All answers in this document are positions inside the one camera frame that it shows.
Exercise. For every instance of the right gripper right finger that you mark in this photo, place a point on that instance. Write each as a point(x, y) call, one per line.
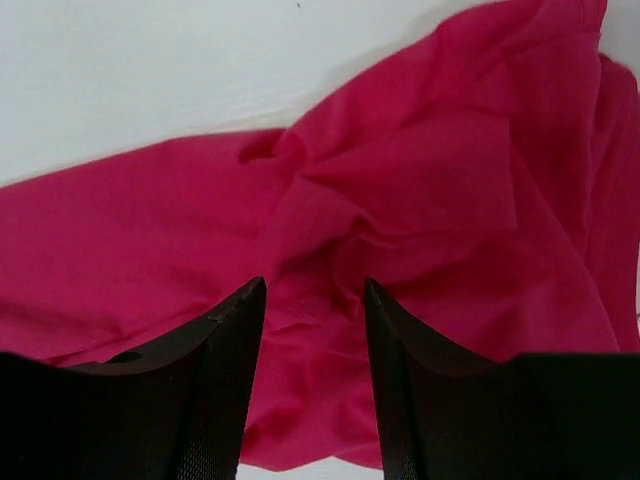
point(444, 412)

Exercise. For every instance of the pink t-shirt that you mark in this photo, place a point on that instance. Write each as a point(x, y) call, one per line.
point(487, 176)

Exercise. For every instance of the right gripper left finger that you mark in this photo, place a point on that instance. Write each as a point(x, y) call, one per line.
point(172, 408)

